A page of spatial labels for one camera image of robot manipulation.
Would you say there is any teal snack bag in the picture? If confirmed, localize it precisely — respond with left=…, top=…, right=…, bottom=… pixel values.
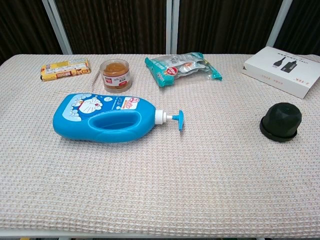
left=144, top=51, right=223, bottom=88

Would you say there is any beige waffle tablecloth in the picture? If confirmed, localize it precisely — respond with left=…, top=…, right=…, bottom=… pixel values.
left=0, top=53, right=320, bottom=237

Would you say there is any clear plastic cookie jar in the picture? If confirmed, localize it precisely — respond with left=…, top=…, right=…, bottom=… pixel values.
left=99, top=58, right=133, bottom=94

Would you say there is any blue pump detergent bottle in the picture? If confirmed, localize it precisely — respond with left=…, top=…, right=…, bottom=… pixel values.
left=52, top=92, right=185, bottom=144

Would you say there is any dark brown pleated partition panel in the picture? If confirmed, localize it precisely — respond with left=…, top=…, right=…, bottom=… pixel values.
left=0, top=0, right=63, bottom=65
left=176, top=0, right=283, bottom=55
left=54, top=0, right=167, bottom=55
left=273, top=0, right=320, bottom=56

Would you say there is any yellow biscuit pack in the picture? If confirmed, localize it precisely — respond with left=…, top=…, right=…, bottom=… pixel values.
left=40, top=58, right=92, bottom=82

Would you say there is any white cardboard product box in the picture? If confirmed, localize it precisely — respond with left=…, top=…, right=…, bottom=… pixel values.
left=241, top=45, right=320, bottom=100

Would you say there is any grey partition frame post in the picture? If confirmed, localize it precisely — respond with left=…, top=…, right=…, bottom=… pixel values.
left=165, top=0, right=180, bottom=55
left=41, top=0, right=73, bottom=55
left=266, top=0, right=293, bottom=49

